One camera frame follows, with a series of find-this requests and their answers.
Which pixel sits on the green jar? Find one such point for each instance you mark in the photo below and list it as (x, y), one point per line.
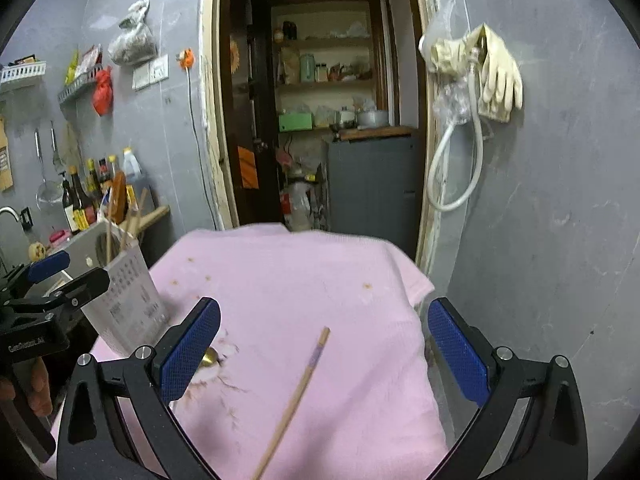
(306, 69)

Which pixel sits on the orange wall hook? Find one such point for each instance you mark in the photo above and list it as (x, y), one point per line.
(186, 58)

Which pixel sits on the chrome faucet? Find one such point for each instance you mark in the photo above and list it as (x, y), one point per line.
(10, 212)

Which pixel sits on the clear hanging plastic bag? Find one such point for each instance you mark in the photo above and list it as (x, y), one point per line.
(445, 15)

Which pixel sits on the wooden shelf unit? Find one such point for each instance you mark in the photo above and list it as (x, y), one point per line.
(325, 42)

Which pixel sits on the white wall basket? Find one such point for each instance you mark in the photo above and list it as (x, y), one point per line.
(22, 72)

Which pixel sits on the plastic bag of dried goods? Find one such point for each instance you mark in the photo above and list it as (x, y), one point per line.
(132, 42)

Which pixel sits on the dark sauce bottle yellow cap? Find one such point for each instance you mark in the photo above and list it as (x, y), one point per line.
(94, 177)

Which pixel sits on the beige hanging utensil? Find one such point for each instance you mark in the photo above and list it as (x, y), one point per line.
(73, 147)

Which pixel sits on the stainless steel sink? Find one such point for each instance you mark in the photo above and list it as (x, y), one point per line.
(80, 252)

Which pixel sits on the yellowish potato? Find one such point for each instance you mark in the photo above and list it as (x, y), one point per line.
(37, 251)

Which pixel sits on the wooden grater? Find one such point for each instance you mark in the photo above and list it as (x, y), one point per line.
(6, 160)

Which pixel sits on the grey cabinet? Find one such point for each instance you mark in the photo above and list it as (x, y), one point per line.
(370, 185)

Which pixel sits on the white perforated utensil holder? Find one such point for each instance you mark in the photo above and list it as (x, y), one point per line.
(130, 290)

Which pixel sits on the row of seasoning packets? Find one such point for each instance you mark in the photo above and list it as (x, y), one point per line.
(82, 62)

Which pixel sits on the red plastic bag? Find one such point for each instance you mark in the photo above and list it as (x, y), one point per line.
(102, 92)

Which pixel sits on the dark pump sauce bottle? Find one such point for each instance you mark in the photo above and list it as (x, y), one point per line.
(66, 205)

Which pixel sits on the pink dish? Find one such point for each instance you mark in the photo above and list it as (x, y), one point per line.
(59, 236)

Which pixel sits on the small white jar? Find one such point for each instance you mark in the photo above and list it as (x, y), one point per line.
(321, 72)

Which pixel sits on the clear bottle yellow cap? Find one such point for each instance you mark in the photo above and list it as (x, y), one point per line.
(113, 165)

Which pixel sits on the person's left hand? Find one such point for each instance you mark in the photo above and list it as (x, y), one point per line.
(40, 387)

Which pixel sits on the metal pot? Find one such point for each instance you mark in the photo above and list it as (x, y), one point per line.
(372, 119)

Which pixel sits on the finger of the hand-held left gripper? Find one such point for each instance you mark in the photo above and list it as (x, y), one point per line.
(47, 265)
(82, 287)

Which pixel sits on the wooden cutting board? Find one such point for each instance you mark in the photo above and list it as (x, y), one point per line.
(375, 133)

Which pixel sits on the pink tablecloth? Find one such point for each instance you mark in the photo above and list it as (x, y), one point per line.
(310, 280)

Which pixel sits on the dark sauce bottle red label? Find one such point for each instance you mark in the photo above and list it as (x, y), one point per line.
(103, 170)

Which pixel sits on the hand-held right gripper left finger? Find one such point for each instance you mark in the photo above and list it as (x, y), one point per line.
(192, 347)

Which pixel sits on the white wall switch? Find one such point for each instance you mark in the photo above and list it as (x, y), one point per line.
(141, 78)

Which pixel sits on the orange door sticker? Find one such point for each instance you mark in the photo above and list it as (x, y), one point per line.
(246, 167)

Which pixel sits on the green box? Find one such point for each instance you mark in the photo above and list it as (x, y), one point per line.
(295, 122)

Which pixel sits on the white wall socket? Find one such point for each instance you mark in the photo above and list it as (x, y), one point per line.
(159, 69)

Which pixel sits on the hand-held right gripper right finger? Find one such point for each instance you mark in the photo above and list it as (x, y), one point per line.
(457, 350)

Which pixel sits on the crumpled clear plastic bag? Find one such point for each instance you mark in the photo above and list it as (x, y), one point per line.
(452, 102)

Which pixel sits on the large oil jug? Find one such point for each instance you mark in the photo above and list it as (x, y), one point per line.
(132, 170)

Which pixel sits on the small metal hanging tool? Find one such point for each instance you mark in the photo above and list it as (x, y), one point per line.
(57, 155)

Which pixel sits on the metal mesh strainer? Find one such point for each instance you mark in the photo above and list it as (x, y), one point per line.
(47, 192)

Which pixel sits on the dark brown door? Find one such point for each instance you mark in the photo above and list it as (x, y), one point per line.
(250, 85)

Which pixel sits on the worn wooden door frame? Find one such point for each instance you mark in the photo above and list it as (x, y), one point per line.
(212, 110)

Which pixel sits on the wooden chopstick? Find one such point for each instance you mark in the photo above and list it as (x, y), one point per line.
(300, 390)
(141, 210)
(127, 230)
(108, 245)

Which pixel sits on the metal wall rack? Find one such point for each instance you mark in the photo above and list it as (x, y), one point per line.
(77, 89)

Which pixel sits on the dark yellow label sauce bottle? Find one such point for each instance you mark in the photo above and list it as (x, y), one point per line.
(80, 205)

